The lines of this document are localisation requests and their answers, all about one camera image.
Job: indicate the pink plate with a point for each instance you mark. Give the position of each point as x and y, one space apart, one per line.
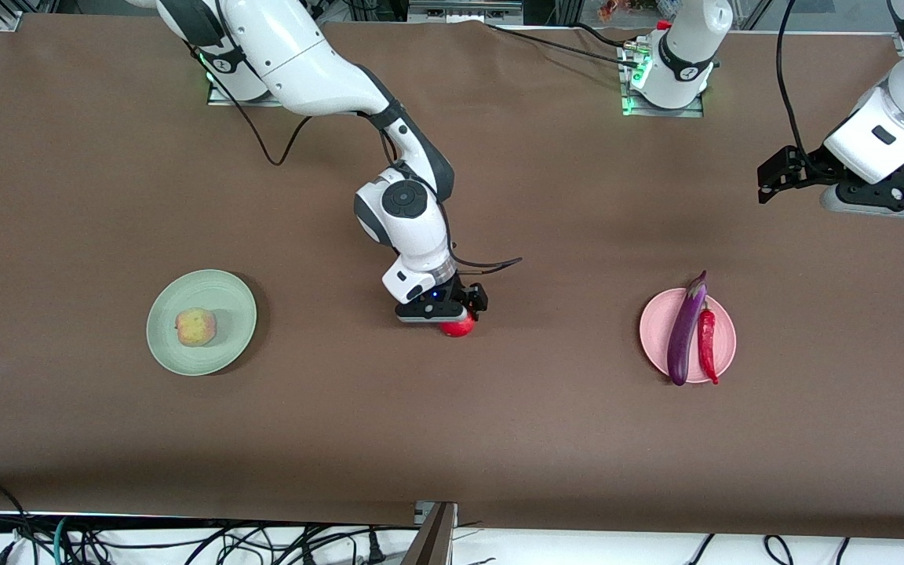
656 333

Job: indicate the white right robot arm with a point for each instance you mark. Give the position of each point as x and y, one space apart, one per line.
405 227

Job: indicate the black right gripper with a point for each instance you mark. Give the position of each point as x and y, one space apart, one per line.
464 295

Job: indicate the brown table cover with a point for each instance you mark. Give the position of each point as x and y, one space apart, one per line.
389 424

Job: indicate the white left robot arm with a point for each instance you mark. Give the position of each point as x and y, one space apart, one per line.
891 125

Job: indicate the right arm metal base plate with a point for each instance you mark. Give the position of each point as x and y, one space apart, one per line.
220 100

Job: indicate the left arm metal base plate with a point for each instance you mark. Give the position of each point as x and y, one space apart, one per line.
660 112

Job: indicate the aluminium corner bracket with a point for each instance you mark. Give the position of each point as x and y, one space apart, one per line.
9 21

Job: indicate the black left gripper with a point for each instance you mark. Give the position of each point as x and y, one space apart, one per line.
807 168

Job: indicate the red pomegranate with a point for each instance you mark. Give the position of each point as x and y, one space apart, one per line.
458 329

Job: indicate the light green plate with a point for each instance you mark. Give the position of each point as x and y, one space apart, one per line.
224 345

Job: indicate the red chili pepper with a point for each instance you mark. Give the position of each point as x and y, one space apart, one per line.
708 345

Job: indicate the purple eggplant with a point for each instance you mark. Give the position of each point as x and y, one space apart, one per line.
686 337

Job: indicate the grey box behind table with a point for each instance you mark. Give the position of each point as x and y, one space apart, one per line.
464 9

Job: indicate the yellow-red peach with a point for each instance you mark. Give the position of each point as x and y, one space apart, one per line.
195 327

